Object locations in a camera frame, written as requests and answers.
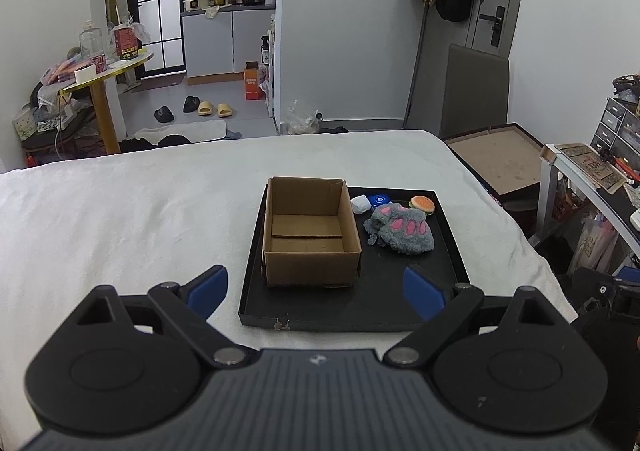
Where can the grey leaning board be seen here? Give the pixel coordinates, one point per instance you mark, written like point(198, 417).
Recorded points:
point(476, 91)

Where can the flat brown cardboard lid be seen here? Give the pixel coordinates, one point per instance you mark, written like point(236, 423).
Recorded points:
point(505, 159)

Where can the white bed cover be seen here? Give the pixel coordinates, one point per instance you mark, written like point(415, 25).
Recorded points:
point(135, 220)

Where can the red box on table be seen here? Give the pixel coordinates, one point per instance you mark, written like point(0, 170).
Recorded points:
point(126, 42)

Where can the left yellow slipper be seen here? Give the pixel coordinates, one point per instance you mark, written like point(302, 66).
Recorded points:
point(205, 109)

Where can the right yellow slipper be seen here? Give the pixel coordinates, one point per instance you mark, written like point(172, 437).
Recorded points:
point(224, 110)

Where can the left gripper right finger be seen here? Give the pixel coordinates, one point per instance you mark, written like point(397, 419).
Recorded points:
point(446, 311)

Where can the clear plastic bag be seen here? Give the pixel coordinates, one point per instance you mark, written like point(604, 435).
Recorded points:
point(298, 119)

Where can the grey drawer organizer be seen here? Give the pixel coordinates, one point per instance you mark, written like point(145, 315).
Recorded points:
point(618, 131)

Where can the grey pink paw plush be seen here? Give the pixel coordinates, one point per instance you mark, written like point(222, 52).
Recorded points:
point(405, 230)

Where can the white kitchen cabinet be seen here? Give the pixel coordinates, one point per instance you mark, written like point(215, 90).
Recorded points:
point(224, 44)

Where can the yellow slipper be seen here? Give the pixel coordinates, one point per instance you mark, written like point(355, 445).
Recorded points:
point(224, 110)
point(205, 109)

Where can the blue tissue pack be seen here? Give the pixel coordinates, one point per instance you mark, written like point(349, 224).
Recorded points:
point(377, 200)

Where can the brown cardboard box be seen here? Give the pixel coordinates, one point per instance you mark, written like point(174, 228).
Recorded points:
point(310, 236)

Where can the orange carton box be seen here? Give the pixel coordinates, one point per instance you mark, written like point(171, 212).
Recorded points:
point(252, 78)

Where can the white floor mat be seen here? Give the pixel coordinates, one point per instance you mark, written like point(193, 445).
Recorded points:
point(196, 132)

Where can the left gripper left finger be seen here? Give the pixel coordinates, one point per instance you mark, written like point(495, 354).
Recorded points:
point(184, 310)

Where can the clear glass jar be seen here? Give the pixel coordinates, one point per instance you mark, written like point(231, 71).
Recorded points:
point(91, 41)

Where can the white side desk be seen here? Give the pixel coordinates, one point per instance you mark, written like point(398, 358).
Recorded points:
point(614, 207)

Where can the yellow round table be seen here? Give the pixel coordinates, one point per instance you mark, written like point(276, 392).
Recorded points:
point(96, 85)

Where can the black tray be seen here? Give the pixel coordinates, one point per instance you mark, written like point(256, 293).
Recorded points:
point(375, 303)

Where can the white soft ball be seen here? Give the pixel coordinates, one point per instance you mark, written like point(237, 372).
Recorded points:
point(360, 204)

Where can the black slipper near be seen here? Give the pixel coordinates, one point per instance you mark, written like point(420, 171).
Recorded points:
point(163, 115)

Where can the hamburger plush toy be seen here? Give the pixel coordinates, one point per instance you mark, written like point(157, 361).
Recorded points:
point(423, 203)

